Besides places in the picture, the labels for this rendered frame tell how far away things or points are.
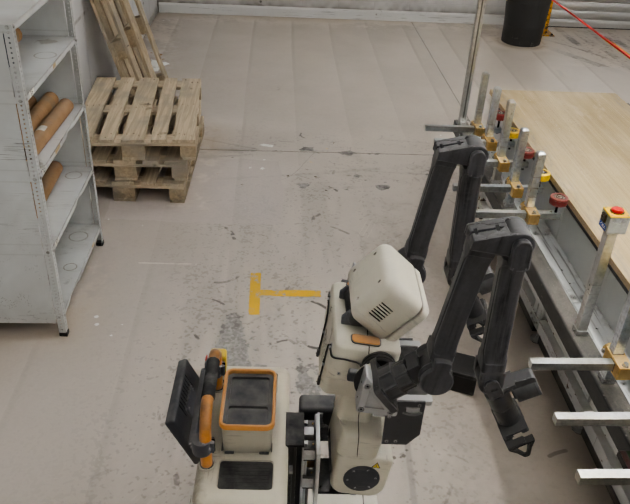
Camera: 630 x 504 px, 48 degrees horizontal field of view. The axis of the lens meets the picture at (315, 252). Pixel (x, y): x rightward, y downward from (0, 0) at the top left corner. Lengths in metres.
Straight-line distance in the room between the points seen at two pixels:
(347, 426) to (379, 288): 0.46
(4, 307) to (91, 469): 1.04
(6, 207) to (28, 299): 0.51
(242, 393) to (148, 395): 1.39
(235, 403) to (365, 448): 0.38
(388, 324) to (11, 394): 2.22
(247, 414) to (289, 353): 1.61
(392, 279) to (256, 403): 0.59
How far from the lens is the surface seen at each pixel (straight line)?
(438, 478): 3.15
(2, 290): 3.77
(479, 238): 1.49
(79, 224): 4.50
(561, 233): 3.56
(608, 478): 2.15
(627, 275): 2.92
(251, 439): 2.02
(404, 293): 1.73
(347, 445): 2.03
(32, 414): 3.47
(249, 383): 2.12
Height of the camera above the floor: 2.35
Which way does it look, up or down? 32 degrees down
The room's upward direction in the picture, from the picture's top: 3 degrees clockwise
